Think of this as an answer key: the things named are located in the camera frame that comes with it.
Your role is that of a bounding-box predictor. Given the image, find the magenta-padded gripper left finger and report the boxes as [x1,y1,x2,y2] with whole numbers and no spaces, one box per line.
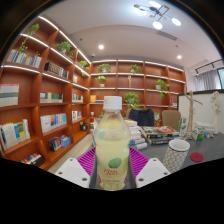
[54,146,98,189]

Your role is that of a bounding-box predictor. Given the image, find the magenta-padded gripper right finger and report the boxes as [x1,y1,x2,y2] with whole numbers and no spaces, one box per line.
[129,146,172,189]

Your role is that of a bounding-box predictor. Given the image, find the yellow drink bottle white cap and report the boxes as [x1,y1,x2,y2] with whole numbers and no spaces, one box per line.
[93,95,132,192]

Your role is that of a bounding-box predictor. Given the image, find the white patterned mug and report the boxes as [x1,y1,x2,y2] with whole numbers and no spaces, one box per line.
[162,138,191,174]

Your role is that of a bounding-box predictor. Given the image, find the dark book stack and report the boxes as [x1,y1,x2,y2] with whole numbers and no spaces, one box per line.
[139,125,176,146]

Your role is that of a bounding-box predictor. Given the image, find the flat round red coaster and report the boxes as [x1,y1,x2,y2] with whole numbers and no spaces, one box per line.
[189,151,205,163]

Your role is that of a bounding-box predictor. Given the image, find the tall green white carton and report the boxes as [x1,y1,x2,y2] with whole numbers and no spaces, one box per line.
[177,116,188,138]

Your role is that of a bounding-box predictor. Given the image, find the small green white box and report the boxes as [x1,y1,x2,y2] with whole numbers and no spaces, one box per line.
[192,125,206,141]

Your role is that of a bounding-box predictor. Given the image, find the white box stack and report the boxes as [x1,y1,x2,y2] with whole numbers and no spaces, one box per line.
[194,120,216,134]

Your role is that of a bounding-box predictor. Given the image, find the wooden artist mannequin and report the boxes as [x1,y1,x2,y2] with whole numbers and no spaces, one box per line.
[183,87,204,138]

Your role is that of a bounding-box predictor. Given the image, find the wooden shelf unit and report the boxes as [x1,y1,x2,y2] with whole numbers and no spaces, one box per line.
[0,14,188,169]

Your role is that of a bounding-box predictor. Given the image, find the white vase with flowers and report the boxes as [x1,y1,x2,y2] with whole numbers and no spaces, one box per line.
[210,90,224,135]

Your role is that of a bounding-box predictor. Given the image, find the grey curtain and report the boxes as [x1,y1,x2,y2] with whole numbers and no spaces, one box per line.
[194,69,223,92]

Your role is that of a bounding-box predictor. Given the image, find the window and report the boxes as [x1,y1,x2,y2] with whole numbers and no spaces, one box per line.
[217,67,224,89]

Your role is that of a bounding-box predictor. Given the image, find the ceiling air vent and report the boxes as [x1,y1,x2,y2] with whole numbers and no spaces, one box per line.
[156,30,178,42]

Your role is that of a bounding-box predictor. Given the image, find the branched ceiling lamp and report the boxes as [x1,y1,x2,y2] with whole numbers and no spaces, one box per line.
[133,0,183,30]

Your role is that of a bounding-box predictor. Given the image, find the black ceiling track rail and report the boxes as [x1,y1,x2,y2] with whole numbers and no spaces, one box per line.
[194,58,224,76]

